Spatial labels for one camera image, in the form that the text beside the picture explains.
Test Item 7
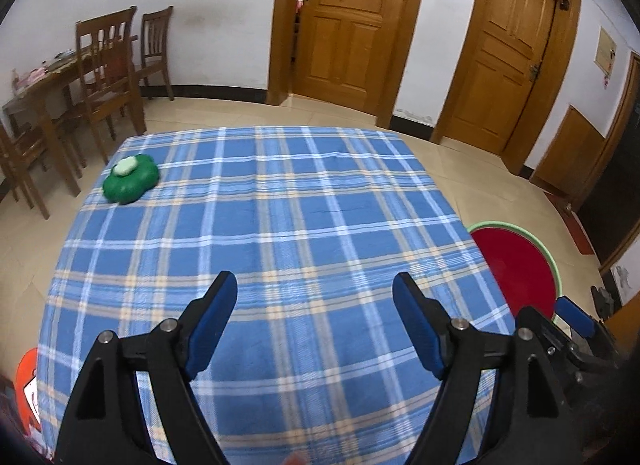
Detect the orange white bag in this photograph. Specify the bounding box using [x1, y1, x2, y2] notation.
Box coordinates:
[13, 348, 41, 436]

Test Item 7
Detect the blue plaid tablecloth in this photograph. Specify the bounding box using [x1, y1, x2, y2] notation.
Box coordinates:
[37, 127, 514, 464]

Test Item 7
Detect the low wooden cabinet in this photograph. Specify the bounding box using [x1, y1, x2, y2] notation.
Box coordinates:
[532, 106, 605, 200]

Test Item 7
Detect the green clover-shaped container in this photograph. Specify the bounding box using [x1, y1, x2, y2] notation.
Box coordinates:
[102, 154, 160, 205]

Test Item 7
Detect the wooden chair at left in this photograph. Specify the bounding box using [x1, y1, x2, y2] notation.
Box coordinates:
[1, 125, 50, 219]

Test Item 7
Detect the wooden door right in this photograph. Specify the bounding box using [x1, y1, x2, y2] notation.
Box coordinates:
[431, 0, 582, 175]

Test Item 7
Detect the wooden door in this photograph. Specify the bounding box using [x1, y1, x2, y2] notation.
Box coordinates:
[266, 0, 421, 127]
[431, 0, 582, 175]

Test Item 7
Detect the wooden dining table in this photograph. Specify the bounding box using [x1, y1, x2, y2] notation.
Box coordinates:
[1, 34, 140, 199]

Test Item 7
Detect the wooden chair near table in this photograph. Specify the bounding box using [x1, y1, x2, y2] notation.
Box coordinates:
[75, 6, 146, 164]

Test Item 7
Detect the wooden door centre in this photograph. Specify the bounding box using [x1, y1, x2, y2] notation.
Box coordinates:
[266, 0, 421, 127]

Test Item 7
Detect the framed wall notice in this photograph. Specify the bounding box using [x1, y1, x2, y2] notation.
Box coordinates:
[594, 28, 617, 80]

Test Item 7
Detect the wooden chair by wall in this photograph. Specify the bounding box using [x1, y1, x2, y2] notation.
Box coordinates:
[137, 5, 175, 101]

